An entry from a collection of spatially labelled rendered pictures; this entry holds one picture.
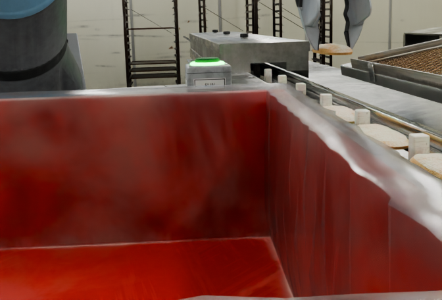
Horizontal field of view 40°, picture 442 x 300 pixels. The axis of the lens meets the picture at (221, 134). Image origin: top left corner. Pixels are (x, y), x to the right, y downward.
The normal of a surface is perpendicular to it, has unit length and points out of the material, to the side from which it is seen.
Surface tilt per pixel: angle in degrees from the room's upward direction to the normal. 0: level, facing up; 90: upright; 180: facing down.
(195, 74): 90
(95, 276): 0
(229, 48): 90
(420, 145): 90
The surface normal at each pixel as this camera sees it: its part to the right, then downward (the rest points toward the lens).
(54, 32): 0.85, 0.50
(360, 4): -0.98, 0.16
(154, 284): -0.03, -0.98
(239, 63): 0.10, 0.18
